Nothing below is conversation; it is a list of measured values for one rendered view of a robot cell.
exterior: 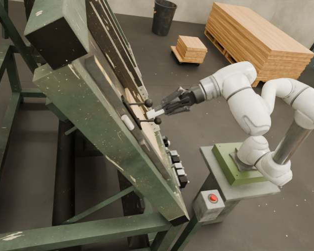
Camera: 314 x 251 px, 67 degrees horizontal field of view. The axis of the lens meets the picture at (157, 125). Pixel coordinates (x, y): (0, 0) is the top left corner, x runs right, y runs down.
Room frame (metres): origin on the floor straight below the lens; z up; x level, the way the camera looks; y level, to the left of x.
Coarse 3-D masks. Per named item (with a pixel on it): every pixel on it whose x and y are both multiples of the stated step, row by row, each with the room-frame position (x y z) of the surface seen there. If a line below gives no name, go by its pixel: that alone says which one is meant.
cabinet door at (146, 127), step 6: (126, 90) 1.19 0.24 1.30; (132, 96) 1.22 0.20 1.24; (132, 102) 1.12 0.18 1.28; (132, 108) 1.03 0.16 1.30; (138, 108) 1.21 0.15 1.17; (138, 114) 1.12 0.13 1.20; (144, 126) 1.09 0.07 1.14; (150, 126) 1.29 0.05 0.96; (150, 132) 1.18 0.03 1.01; (150, 138) 1.07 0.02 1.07; (156, 144) 1.16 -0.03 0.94; (156, 150) 1.05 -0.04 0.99
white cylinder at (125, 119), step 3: (123, 117) 0.77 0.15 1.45; (126, 117) 0.76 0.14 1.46; (123, 120) 0.75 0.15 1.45; (126, 120) 0.76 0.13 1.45; (129, 120) 0.77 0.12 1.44; (126, 123) 0.76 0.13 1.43; (129, 123) 0.77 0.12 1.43; (129, 126) 0.77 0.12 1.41; (132, 126) 0.77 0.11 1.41; (129, 129) 0.77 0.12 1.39
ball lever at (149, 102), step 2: (146, 100) 0.80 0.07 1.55; (148, 100) 0.80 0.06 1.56; (150, 100) 0.80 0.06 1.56; (126, 102) 0.81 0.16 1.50; (128, 102) 0.81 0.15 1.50; (144, 102) 0.80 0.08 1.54; (146, 102) 0.79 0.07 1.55; (148, 102) 0.79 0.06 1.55; (150, 102) 0.79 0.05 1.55; (152, 102) 0.80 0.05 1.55; (128, 104) 0.81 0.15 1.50; (130, 104) 0.81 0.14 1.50; (132, 104) 0.81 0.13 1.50; (134, 104) 0.81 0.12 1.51; (136, 104) 0.80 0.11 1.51; (138, 104) 0.80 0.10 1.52; (140, 104) 0.80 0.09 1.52; (142, 104) 0.80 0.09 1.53; (144, 104) 0.79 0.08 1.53; (146, 104) 0.78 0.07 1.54; (148, 104) 0.78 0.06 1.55; (150, 104) 0.79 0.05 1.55; (152, 104) 0.79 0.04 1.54; (128, 106) 0.81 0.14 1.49; (130, 106) 0.81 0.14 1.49; (146, 106) 0.78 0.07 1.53; (148, 106) 0.78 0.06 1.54; (150, 106) 0.79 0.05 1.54
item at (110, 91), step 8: (88, 64) 0.72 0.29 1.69; (96, 64) 0.73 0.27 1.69; (96, 72) 0.73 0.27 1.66; (104, 72) 0.77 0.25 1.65; (96, 80) 0.74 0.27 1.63; (104, 80) 0.75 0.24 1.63; (104, 88) 0.75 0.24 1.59; (112, 88) 0.76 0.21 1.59; (112, 96) 0.76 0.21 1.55; (120, 96) 0.81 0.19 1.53; (120, 104) 0.78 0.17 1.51; (120, 112) 0.78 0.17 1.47; (128, 112) 0.79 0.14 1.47; (136, 128) 0.82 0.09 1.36; (136, 136) 0.82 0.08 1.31; (144, 136) 0.84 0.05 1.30; (152, 144) 0.91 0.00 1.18; (152, 152) 0.86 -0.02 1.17; (152, 160) 0.87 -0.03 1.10; (160, 160) 0.90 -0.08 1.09; (160, 168) 0.90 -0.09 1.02; (168, 176) 0.93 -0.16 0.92
